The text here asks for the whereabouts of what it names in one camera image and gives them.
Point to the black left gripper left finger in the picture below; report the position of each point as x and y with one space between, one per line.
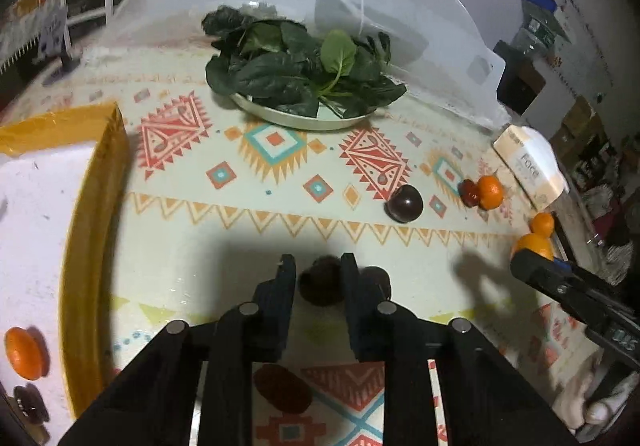
194 380

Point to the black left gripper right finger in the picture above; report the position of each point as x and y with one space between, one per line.
486 401

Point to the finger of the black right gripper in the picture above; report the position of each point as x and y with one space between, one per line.
587 298

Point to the orange mandarin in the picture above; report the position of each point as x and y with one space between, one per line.
24 354
491 192
536 243

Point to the dark plum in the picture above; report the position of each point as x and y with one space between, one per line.
322 283
405 205

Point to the small mandarin on table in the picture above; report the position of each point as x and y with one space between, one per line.
542 224

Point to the orange mandarin in tray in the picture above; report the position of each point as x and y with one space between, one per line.
24 354

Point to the tissue pack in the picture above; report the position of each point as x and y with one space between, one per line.
531 159

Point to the dark plum on table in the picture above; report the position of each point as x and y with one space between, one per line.
405 205

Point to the patterned tablecloth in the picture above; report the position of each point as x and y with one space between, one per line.
213 197

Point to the white tray with yellow rim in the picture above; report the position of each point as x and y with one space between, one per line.
61 180

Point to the water dispenser bottle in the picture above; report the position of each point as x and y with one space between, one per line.
540 28

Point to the plate of green spinach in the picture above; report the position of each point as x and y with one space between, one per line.
276 63

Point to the white mesh food cover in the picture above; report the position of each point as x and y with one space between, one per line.
437 49

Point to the phone stand with white card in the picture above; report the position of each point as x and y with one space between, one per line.
52 43

